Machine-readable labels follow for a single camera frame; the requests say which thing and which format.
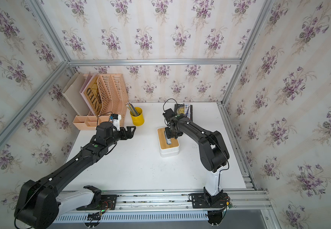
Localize yellow metal pencil bucket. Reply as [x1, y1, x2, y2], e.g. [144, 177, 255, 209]
[130, 107, 144, 127]

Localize pink folder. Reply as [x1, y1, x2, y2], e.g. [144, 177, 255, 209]
[79, 73, 98, 114]

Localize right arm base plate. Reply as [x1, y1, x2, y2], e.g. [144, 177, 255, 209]
[188, 193, 230, 209]

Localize black paperback book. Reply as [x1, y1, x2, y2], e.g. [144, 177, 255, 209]
[175, 104, 193, 121]

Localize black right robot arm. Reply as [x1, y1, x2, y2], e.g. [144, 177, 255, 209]
[163, 109, 230, 198]

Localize brown lettered magazine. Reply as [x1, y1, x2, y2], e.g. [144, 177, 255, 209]
[83, 74, 102, 115]

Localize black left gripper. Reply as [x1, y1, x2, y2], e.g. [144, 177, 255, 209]
[104, 125, 136, 148]

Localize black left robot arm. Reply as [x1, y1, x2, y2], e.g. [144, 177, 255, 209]
[14, 122, 136, 229]

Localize white tissue box base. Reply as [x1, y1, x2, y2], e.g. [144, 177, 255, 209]
[159, 145, 180, 157]

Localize aluminium rail frame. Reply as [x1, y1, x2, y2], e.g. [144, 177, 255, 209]
[53, 190, 281, 229]

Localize pencils in yellow bucket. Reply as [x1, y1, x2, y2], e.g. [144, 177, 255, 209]
[126, 102, 139, 116]

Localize beige cardboard folder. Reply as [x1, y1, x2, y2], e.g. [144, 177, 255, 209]
[62, 72, 90, 116]

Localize white blue pencil box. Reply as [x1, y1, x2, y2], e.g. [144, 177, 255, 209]
[184, 104, 191, 119]

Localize white tissue box lid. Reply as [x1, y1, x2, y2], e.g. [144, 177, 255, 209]
[157, 127, 180, 153]

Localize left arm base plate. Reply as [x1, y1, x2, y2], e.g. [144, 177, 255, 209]
[76, 195, 117, 211]

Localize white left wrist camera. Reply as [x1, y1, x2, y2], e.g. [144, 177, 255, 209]
[110, 114, 121, 131]

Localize beige plastic desk organizer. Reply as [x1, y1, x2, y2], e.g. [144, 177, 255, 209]
[73, 73, 129, 130]

